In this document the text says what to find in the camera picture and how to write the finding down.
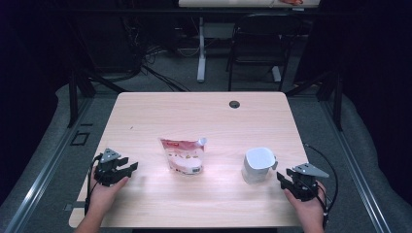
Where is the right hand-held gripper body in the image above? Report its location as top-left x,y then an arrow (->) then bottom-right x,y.
288,162 -> 330,202

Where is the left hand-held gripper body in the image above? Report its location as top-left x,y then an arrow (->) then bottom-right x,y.
93,148 -> 132,187

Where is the white container with flip lid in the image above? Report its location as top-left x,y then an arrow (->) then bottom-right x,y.
241,147 -> 279,184

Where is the pink and white refill pouch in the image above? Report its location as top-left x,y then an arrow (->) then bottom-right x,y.
158,137 -> 208,177

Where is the person's right hand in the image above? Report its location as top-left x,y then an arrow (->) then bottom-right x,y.
284,182 -> 326,226

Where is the person's left hand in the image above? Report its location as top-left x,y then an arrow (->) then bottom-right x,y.
87,169 -> 130,213

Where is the black metal stand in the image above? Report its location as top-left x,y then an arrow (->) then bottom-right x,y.
285,71 -> 344,132
66,64 -> 128,129

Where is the white table leg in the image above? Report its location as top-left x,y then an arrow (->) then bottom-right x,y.
271,65 -> 282,83
196,17 -> 207,83

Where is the black folding chair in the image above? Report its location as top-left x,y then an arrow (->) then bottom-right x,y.
226,13 -> 304,92

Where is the right hand-held gripper black cable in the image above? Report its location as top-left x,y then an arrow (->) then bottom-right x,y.
303,144 -> 339,227

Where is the hand-held gripper black cable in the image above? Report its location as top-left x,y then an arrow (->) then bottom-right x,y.
84,154 -> 103,216
303,144 -> 339,227

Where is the left hand-held gripper black cable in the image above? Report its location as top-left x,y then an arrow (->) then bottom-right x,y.
84,154 -> 103,216

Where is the black floor socket frame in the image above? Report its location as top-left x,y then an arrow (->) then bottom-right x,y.
70,130 -> 91,147

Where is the aluminium floor rail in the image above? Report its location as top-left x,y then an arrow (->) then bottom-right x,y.
319,98 -> 393,233
4,96 -> 94,233

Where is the bundle of black floor cables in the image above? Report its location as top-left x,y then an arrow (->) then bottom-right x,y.
122,16 -> 191,93

